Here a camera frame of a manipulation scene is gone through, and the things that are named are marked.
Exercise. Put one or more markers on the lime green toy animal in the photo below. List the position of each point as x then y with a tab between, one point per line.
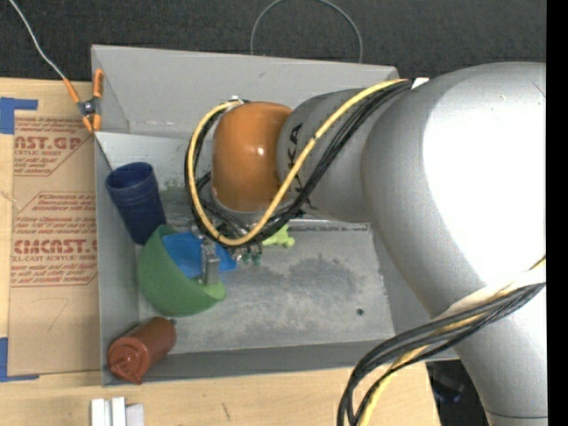
279	237

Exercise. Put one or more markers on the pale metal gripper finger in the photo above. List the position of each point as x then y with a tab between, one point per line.
213	271
205	268

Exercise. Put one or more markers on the dark blue plastic cup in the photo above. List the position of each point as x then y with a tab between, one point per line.
135	198

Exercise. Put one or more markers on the red-brown cylindrical bottle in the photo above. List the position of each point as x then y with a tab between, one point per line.
139	349

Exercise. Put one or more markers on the brown cardboard board red print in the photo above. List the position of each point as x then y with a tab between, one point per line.
49	220

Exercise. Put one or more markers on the grey metal bin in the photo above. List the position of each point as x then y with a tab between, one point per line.
302	282

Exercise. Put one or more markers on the blue flat sponge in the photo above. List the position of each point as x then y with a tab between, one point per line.
186	251

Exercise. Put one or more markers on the green plastic bowl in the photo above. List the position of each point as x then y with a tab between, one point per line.
171	291

